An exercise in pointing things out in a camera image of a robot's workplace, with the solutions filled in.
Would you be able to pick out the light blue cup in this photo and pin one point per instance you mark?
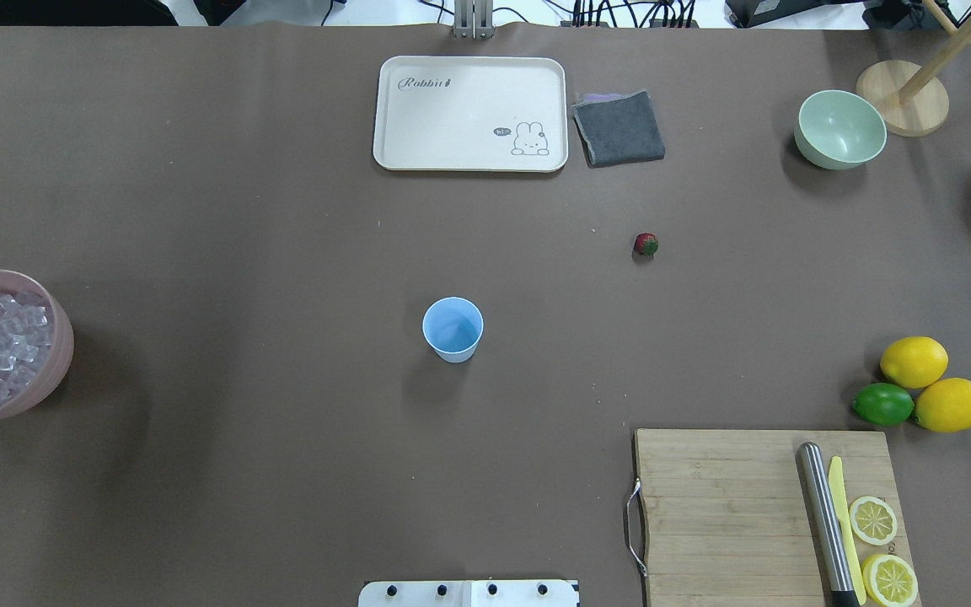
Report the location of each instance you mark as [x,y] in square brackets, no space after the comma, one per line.
[453,328]

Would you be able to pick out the wooden cup stand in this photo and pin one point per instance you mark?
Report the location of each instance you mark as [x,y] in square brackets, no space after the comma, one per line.
[909,97]

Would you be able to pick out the red strawberry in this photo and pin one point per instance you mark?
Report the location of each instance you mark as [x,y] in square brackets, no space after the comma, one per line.
[646,244]

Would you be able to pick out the cream rabbit serving tray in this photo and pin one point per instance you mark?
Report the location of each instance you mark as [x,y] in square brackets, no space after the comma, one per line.
[473,113]

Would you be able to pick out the grey folded cloth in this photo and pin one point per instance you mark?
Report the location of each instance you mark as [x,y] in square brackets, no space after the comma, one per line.
[618,128]

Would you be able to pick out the wooden cutting board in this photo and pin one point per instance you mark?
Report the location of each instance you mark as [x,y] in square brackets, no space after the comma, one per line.
[726,518]

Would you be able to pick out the mint green bowl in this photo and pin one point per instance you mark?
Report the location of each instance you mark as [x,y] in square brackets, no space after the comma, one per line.
[839,130]

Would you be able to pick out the green lime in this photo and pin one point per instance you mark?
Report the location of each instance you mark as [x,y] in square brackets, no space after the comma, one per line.
[883,404]

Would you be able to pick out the yellow lemon upper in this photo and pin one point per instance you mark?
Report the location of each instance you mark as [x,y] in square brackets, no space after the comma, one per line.
[914,362]

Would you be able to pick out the yellow lemon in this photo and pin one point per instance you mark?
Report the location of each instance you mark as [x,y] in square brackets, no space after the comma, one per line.
[914,362]
[944,406]

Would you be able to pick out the lemon slice upper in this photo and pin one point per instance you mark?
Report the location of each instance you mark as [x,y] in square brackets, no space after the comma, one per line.
[873,521]

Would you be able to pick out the lemon slice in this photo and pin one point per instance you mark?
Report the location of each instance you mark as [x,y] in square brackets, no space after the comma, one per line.
[873,521]
[890,581]

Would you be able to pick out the pink bowl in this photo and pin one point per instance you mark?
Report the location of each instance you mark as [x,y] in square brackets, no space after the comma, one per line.
[62,346]

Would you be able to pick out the yellow lemon lower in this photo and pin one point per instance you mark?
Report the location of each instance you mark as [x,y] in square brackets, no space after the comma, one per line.
[944,406]

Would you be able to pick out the lemon slice lower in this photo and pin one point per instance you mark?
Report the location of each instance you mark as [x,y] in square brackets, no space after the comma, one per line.
[890,581]

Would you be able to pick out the aluminium frame post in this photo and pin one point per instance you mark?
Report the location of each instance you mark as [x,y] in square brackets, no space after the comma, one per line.
[473,19]

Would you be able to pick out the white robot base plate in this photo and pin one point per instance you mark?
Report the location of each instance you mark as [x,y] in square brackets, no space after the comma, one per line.
[484,592]

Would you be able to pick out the steel handled knife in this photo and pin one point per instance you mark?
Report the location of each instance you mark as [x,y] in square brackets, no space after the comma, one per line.
[832,549]

